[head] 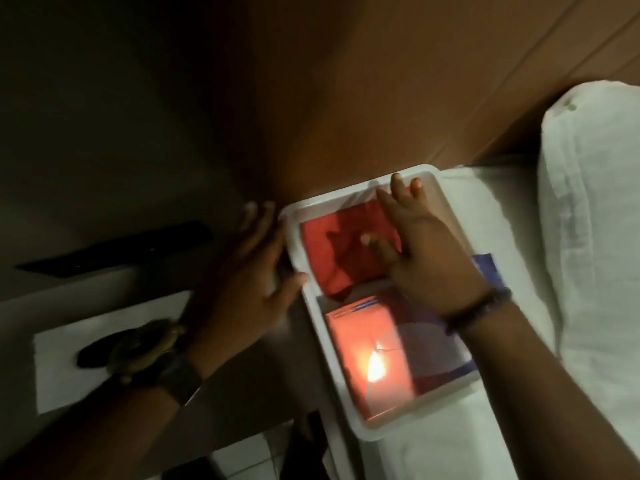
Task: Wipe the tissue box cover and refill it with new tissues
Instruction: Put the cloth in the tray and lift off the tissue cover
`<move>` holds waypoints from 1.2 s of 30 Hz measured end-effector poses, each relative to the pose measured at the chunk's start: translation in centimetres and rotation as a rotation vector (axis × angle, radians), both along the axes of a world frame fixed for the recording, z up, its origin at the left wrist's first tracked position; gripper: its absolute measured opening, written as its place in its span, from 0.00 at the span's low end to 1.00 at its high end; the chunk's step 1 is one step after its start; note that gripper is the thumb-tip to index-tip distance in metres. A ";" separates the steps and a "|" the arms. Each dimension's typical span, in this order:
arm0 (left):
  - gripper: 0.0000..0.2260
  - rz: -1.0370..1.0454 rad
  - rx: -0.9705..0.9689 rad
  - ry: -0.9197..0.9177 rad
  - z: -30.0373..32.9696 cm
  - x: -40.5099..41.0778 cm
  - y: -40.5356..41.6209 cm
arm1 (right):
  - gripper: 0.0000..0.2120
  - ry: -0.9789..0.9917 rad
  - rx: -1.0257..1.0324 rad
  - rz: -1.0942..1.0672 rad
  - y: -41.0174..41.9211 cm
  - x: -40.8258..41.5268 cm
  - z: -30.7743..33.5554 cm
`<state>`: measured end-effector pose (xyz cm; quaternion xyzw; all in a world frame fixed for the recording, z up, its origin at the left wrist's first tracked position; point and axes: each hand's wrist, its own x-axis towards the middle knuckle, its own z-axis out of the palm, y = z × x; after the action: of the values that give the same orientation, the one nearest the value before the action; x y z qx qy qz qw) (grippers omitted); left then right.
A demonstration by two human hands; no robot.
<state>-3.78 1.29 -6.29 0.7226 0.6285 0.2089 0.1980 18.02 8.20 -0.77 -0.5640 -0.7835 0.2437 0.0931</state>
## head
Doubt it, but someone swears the person's right hand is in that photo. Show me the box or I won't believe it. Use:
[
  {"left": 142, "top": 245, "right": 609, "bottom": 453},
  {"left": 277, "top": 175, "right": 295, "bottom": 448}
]
[{"left": 361, "top": 173, "right": 497, "bottom": 321}]

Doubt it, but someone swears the person's left hand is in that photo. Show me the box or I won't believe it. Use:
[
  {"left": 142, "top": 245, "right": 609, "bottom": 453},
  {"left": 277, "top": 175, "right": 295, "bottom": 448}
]
[{"left": 186, "top": 201, "right": 309, "bottom": 379}]

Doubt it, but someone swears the person's left forearm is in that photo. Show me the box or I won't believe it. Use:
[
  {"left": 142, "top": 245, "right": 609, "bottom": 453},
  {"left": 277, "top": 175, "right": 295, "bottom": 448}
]
[{"left": 0, "top": 365, "right": 201, "bottom": 480}]

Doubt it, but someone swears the person's right forearm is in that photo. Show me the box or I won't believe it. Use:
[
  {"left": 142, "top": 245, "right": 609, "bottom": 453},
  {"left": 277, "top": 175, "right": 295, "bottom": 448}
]
[{"left": 457, "top": 300, "right": 640, "bottom": 480}]

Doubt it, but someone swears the red folded cloth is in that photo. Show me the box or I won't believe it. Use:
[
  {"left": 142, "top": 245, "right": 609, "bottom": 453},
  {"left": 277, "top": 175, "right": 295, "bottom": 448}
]
[{"left": 299, "top": 197, "right": 406, "bottom": 301}]

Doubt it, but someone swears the white plastic tray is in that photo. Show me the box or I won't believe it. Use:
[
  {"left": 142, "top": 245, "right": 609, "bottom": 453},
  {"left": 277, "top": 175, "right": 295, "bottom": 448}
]
[{"left": 279, "top": 164, "right": 493, "bottom": 443}]

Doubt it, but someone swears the glossy red packet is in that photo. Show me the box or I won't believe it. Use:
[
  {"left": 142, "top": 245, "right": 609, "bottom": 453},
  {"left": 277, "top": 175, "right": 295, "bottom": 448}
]
[{"left": 325, "top": 295, "right": 418, "bottom": 420}]

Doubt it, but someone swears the bedside table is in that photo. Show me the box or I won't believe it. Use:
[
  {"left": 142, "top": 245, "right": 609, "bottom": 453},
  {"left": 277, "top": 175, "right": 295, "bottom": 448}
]
[{"left": 0, "top": 265, "right": 333, "bottom": 478}]

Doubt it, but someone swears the purple plastic packet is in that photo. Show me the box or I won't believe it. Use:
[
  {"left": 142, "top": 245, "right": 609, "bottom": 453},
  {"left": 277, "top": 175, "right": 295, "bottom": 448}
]
[{"left": 385, "top": 254, "right": 501, "bottom": 395}]

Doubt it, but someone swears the long black flat object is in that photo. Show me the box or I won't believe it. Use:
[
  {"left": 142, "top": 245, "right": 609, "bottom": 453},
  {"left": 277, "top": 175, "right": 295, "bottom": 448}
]
[{"left": 15, "top": 221, "right": 214, "bottom": 278}]

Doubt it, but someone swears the white bed sheet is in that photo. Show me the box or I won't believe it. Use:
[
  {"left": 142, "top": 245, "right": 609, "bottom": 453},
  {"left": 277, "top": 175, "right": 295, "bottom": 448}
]
[{"left": 320, "top": 165, "right": 640, "bottom": 480}]

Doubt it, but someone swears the small black remote control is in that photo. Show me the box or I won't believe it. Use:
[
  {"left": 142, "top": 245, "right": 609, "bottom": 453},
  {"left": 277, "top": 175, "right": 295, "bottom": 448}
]
[{"left": 76, "top": 330, "right": 132, "bottom": 369}]

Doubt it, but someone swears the white pillow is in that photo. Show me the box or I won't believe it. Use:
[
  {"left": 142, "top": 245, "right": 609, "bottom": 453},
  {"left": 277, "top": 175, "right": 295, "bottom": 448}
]
[{"left": 537, "top": 81, "right": 640, "bottom": 445}]

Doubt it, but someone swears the white paper sheet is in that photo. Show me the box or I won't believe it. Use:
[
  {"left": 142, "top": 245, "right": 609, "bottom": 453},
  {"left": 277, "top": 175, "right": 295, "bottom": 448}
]
[{"left": 34, "top": 291, "right": 196, "bottom": 415}]

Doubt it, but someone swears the dark beaded bracelet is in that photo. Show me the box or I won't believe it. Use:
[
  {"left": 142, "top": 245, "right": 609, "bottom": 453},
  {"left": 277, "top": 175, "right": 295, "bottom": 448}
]
[{"left": 445, "top": 287, "right": 513, "bottom": 336}]

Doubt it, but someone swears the gold wristwatch black strap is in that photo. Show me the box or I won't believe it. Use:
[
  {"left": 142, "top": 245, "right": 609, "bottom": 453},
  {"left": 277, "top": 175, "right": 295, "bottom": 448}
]
[{"left": 106, "top": 319, "right": 203, "bottom": 406}]

